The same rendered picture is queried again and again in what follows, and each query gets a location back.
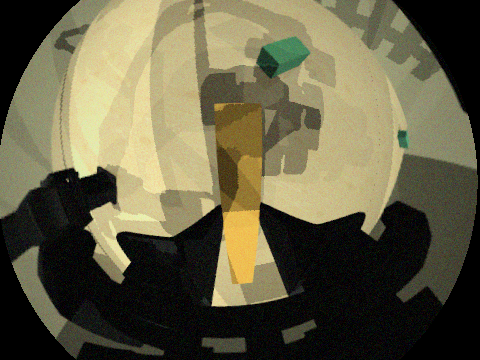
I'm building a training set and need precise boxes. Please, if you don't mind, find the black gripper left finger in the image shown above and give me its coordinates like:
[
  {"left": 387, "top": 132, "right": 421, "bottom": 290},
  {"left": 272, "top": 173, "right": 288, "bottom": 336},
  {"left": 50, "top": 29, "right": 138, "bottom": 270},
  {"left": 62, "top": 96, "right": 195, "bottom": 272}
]
[{"left": 116, "top": 205, "right": 224, "bottom": 307}]

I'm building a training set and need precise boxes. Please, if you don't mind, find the yellow bar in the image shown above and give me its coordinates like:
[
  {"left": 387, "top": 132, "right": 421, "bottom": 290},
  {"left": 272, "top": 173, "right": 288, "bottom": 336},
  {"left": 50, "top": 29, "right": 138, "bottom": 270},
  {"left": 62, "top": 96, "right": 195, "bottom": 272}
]
[{"left": 215, "top": 103, "right": 263, "bottom": 284}]

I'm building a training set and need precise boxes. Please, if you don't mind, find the green block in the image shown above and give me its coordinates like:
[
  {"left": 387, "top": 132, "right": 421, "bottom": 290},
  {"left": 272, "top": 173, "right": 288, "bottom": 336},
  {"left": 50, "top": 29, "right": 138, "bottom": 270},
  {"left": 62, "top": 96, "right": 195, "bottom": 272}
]
[
  {"left": 397, "top": 129, "right": 409, "bottom": 149},
  {"left": 256, "top": 36, "right": 312, "bottom": 79}
]

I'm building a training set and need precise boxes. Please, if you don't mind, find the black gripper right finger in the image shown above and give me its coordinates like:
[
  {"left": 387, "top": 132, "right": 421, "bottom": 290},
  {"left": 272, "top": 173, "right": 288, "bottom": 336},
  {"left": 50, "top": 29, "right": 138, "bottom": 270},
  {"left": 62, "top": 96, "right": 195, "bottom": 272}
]
[{"left": 259, "top": 203, "right": 365, "bottom": 296}]

